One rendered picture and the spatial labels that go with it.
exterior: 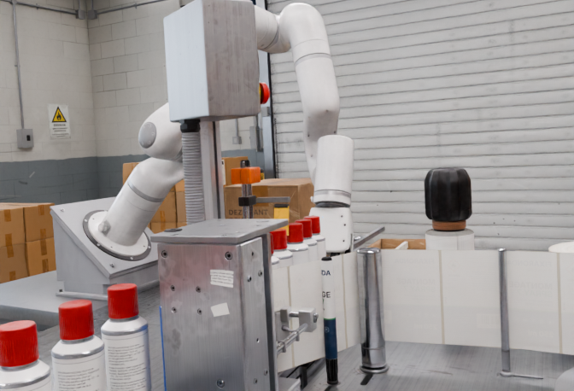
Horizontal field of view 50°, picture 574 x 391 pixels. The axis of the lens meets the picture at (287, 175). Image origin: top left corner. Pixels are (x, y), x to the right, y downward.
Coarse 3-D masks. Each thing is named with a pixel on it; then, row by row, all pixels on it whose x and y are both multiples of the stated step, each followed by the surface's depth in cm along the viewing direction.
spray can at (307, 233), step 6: (300, 222) 119; (306, 222) 119; (306, 228) 119; (306, 234) 119; (312, 234) 120; (306, 240) 119; (312, 240) 119; (312, 246) 118; (312, 252) 118; (312, 258) 118
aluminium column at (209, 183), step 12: (204, 132) 112; (216, 132) 115; (204, 144) 112; (216, 144) 115; (204, 156) 113; (216, 156) 115; (204, 168) 113; (216, 168) 115; (204, 180) 113; (216, 180) 116; (204, 192) 113; (204, 204) 114; (216, 204) 114; (216, 216) 114
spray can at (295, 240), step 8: (296, 224) 115; (296, 232) 114; (288, 240) 114; (296, 240) 114; (288, 248) 114; (296, 248) 113; (304, 248) 114; (296, 256) 113; (304, 256) 114; (296, 264) 113
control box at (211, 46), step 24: (216, 0) 97; (240, 0) 99; (168, 24) 108; (192, 24) 99; (216, 24) 97; (240, 24) 99; (168, 48) 109; (192, 48) 100; (216, 48) 97; (240, 48) 99; (168, 72) 109; (192, 72) 101; (216, 72) 97; (240, 72) 100; (168, 96) 110; (192, 96) 101; (216, 96) 97; (240, 96) 100; (216, 120) 113
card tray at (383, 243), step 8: (384, 240) 225; (392, 240) 224; (400, 240) 222; (408, 240) 221; (416, 240) 220; (424, 240) 219; (384, 248) 224; (392, 248) 223; (408, 248) 221; (416, 248) 220; (424, 248) 219
